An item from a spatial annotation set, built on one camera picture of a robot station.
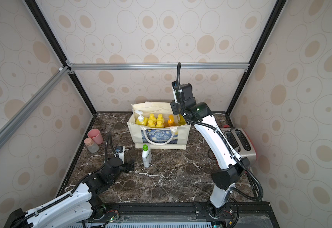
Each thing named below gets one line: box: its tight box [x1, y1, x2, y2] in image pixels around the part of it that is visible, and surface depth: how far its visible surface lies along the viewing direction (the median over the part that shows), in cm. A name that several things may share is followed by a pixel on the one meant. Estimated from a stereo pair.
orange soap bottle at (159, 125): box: [155, 120, 165, 129], surface depth 86 cm
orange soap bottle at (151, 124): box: [146, 119, 156, 129], surface depth 87 cm
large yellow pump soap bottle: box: [134, 110, 149, 126], surface depth 87 cm
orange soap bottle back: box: [148, 113, 157, 124], surface depth 89 cm
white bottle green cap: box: [141, 144, 153, 169], surface depth 81 cm
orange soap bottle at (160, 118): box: [156, 114, 165, 124], surface depth 89 cm
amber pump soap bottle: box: [167, 114, 176, 127], surface depth 88 cm
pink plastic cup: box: [87, 128, 104, 145], surface depth 97 cm
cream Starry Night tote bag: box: [126, 101, 191, 150], surface depth 88 cm
